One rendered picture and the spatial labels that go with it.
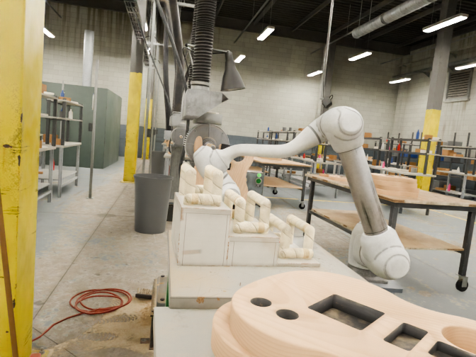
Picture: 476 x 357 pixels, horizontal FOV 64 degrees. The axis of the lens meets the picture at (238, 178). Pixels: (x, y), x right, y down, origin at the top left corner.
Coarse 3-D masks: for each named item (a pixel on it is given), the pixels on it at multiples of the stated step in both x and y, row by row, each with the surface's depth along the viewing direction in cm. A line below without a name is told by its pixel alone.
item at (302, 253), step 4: (292, 248) 122; (296, 248) 123; (300, 248) 123; (304, 248) 124; (280, 252) 121; (284, 252) 120; (288, 252) 120; (292, 252) 121; (296, 252) 121; (300, 252) 121; (304, 252) 122; (308, 252) 122; (312, 252) 123; (284, 256) 121; (288, 256) 121; (292, 256) 121; (296, 256) 121; (300, 256) 122; (304, 256) 122; (308, 256) 122
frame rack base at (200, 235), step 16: (176, 192) 134; (176, 208) 122; (192, 208) 109; (208, 208) 110; (224, 208) 112; (176, 224) 118; (192, 224) 109; (208, 224) 111; (224, 224) 112; (176, 240) 115; (192, 240) 110; (208, 240) 111; (224, 240) 112; (176, 256) 112; (192, 256) 111; (208, 256) 112; (224, 256) 113
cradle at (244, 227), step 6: (240, 222) 116; (246, 222) 117; (252, 222) 117; (258, 222) 118; (234, 228) 116; (240, 228) 116; (246, 228) 116; (252, 228) 116; (258, 228) 117; (264, 228) 117
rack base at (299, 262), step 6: (294, 246) 137; (288, 258) 123; (294, 258) 124; (300, 258) 124; (312, 258) 126; (282, 264) 118; (288, 264) 118; (294, 264) 119; (300, 264) 119; (306, 264) 120; (312, 264) 120; (318, 264) 121
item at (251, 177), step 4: (248, 172) 224; (252, 172) 224; (256, 172) 225; (260, 172) 226; (248, 176) 224; (252, 176) 224; (256, 176) 225; (248, 180) 224; (252, 180) 224; (248, 184) 224; (252, 184) 225; (256, 184) 225; (260, 184) 226; (248, 188) 225; (252, 188) 225; (256, 188) 226; (260, 188) 226; (256, 192) 226; (260, 192) 226; (256, 204) 227
